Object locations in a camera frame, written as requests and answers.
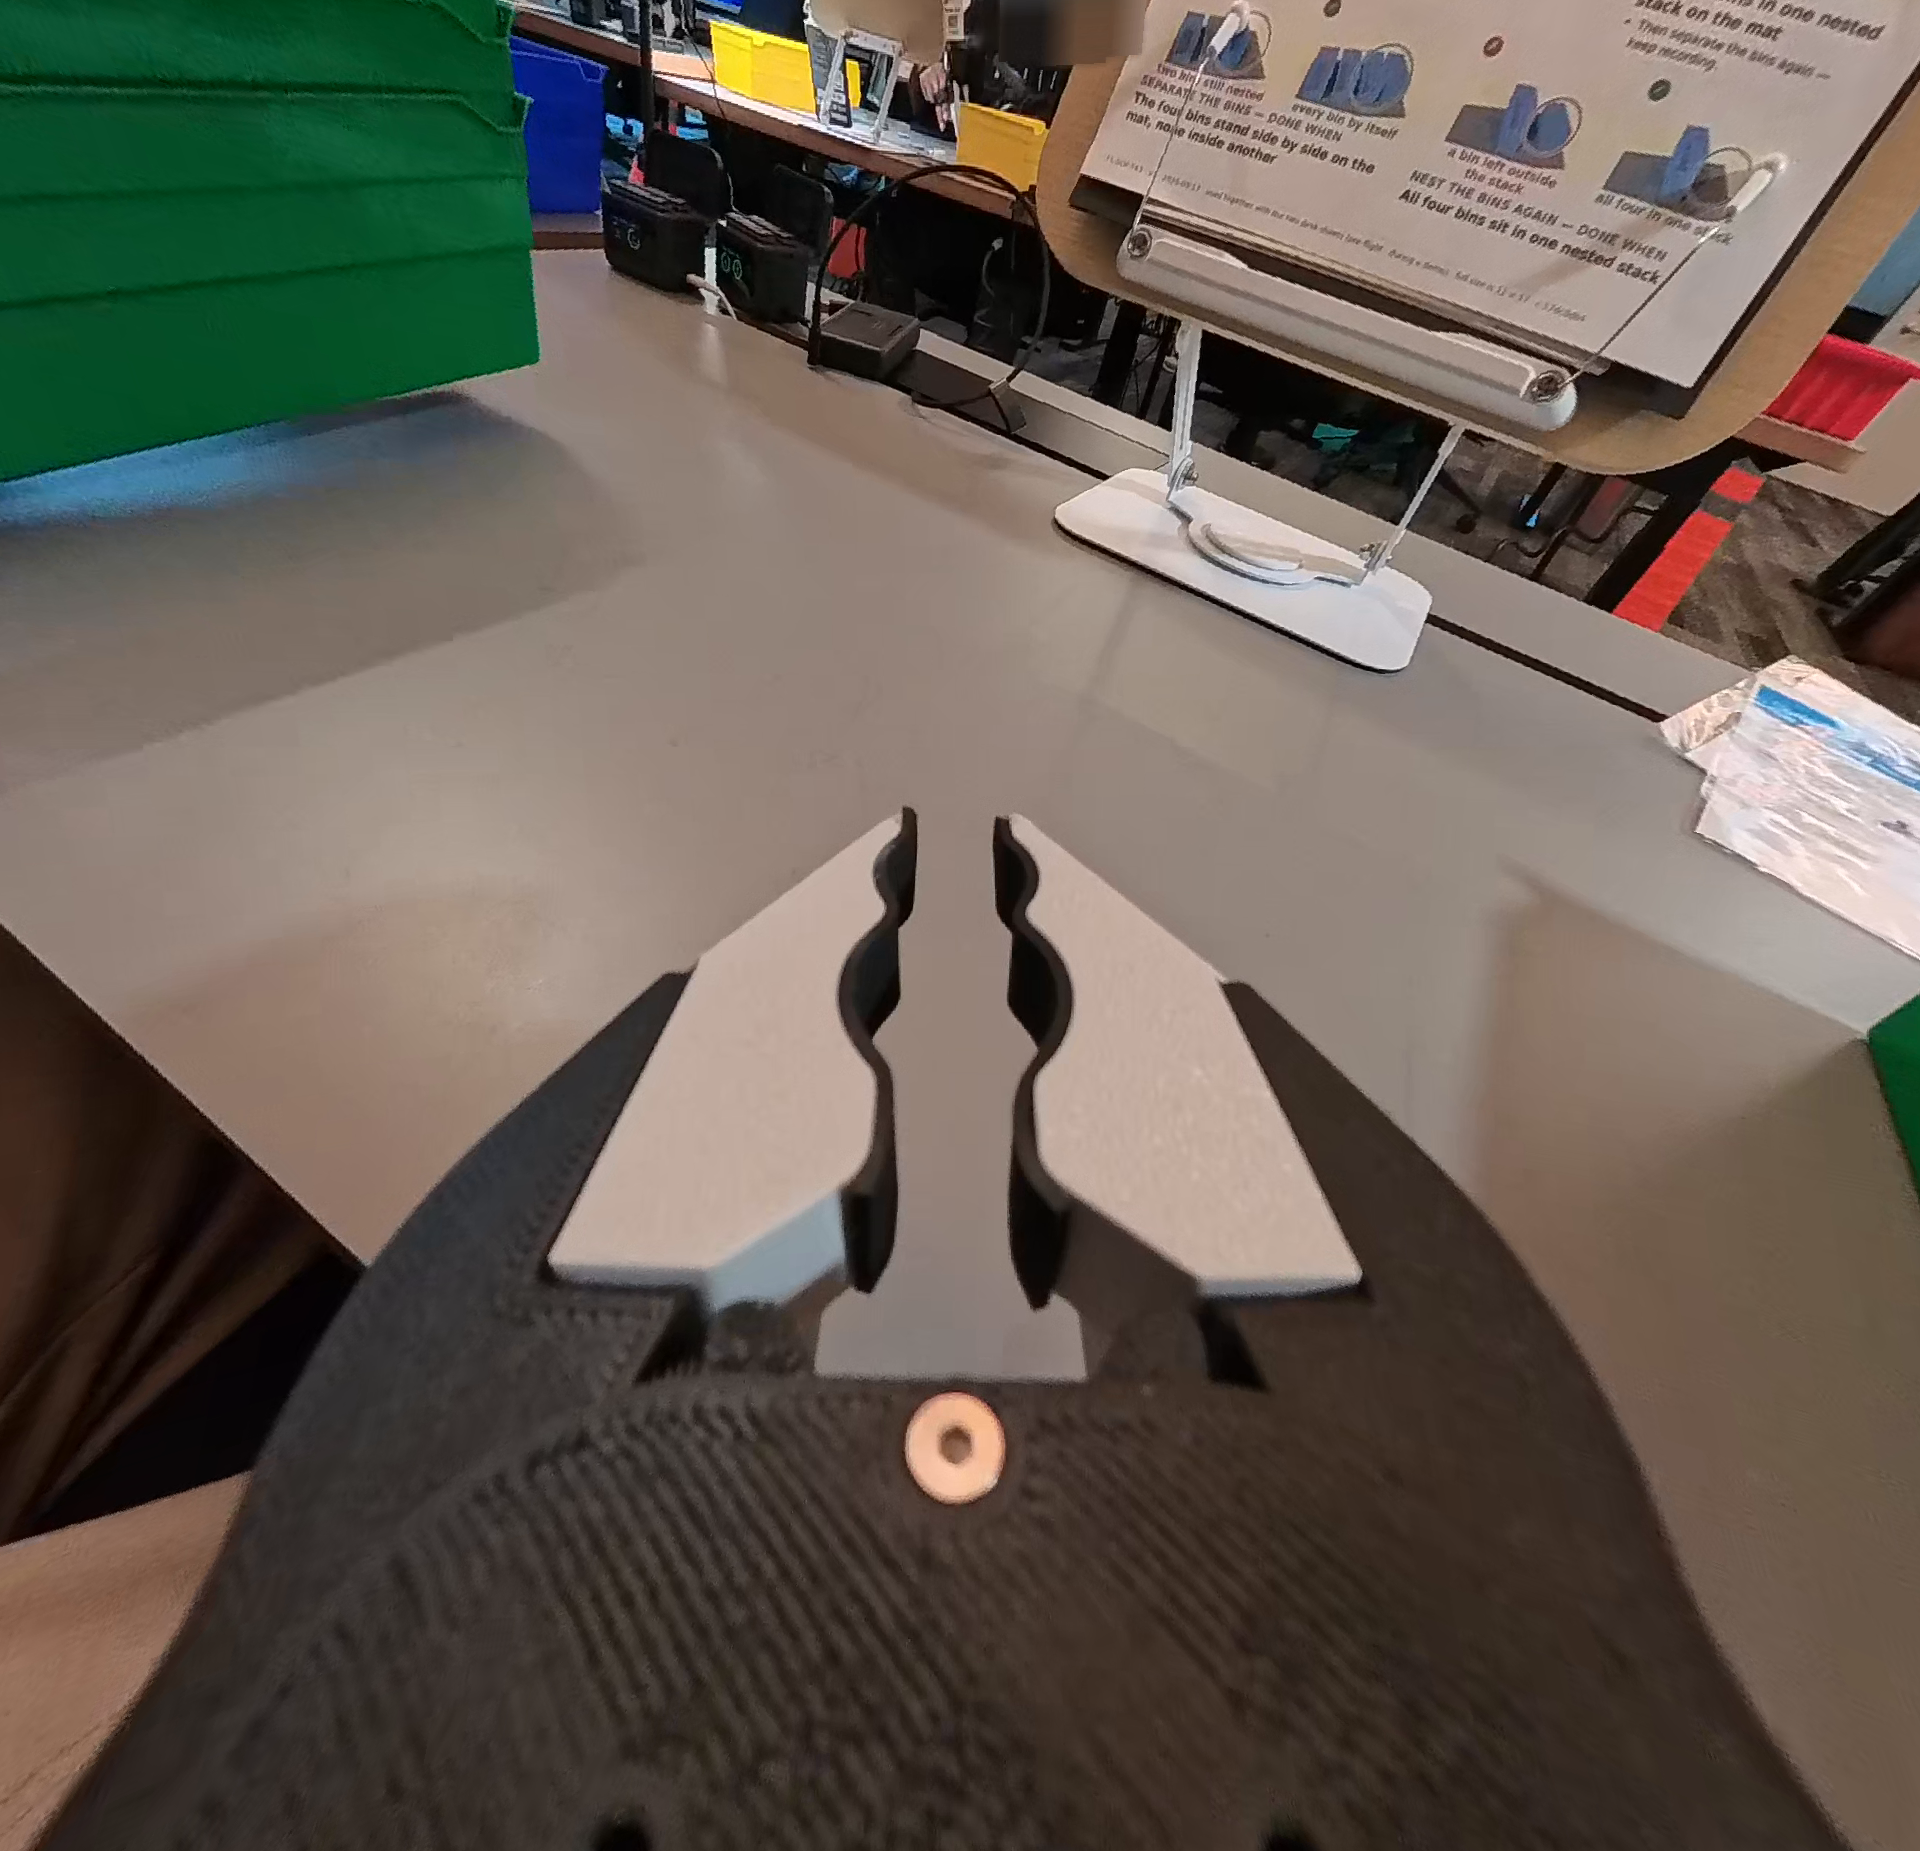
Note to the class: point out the yellow plastic bin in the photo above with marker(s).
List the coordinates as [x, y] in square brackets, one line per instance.
[996, 144]
[764, 67]

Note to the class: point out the black power adapter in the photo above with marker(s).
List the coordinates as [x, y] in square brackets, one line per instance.
[866, 340]

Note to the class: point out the red plastic bin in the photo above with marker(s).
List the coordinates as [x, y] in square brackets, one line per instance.
[1836, 389]

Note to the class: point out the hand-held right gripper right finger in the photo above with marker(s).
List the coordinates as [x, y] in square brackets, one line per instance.
[1183, 1131]

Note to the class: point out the blue plastic bin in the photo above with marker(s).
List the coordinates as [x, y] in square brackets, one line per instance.
[558, 126]

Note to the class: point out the instruction sheet on stand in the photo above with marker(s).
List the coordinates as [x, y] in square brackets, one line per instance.
[1246, 560]

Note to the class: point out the white paper with blue print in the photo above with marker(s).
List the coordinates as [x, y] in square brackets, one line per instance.
[1830, 815]

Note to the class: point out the printed instruction sheet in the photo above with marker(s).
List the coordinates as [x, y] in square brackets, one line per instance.
[1500, 110]

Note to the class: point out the person's beige trousers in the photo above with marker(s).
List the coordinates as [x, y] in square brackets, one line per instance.
[76, 1655]

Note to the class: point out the grey desk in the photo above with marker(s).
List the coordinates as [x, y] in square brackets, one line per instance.
[750, 650]

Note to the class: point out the long wooden workbench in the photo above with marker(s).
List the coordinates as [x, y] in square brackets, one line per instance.
[914, 171]

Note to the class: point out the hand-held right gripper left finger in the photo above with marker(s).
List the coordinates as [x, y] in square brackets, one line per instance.
[719, 1131]

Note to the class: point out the orange cone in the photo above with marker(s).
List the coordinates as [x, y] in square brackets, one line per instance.
[1686, 553]

